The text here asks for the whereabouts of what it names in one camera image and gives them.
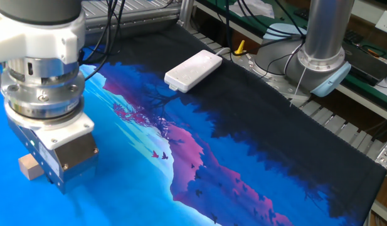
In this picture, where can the small wooden block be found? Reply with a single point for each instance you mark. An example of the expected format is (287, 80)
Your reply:
(28, 168)

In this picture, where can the green topped workbench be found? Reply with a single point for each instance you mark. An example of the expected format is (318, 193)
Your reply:
(372, 89)

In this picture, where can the white wall socket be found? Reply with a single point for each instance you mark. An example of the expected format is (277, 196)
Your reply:
(386, 22)

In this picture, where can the blue mountain landscape cloth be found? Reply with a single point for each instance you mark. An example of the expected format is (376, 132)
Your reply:
(243, 125)

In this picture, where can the metal corner bracket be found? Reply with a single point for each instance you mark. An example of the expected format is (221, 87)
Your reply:
(386, 155)

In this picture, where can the black flat device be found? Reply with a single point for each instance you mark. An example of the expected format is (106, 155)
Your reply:
(365, 66)

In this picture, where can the silver force torque sensor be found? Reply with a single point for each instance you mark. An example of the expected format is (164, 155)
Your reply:
(42, 91)

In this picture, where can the silver blue UR5 robot arm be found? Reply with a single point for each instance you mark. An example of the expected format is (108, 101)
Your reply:
(328, 31)

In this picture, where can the white power strip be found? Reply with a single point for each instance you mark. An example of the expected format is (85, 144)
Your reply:
(193, 70)

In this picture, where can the white paper sheet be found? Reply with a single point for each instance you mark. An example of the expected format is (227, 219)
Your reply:
(252, 7)

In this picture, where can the grey metal gripper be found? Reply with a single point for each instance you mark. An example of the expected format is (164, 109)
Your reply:
(71, 157)

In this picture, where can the yellow plastic cone piece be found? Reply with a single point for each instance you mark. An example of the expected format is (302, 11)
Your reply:
(241, 48)

